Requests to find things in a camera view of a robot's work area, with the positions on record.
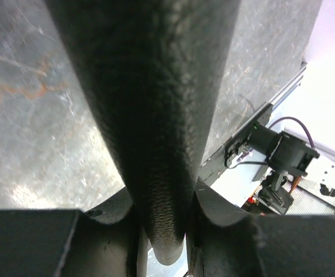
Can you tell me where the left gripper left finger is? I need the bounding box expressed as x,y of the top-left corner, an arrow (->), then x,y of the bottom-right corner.
61,188 -> 140,276

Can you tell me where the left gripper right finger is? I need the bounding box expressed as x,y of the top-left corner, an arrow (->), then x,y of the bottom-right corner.
189,179 -> 264,276

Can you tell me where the black zip tool case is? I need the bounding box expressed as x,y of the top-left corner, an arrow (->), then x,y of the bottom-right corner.
46,1 -> 240,265

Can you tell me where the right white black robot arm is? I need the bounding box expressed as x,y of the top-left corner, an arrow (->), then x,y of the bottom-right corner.
248,125 -> 320,214

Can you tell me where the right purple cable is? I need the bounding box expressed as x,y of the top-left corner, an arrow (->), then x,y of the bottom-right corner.
268,116 -> 318,149

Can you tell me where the aluminium front rail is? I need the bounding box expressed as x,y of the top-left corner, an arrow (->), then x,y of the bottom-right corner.
270,61 -> 308,110

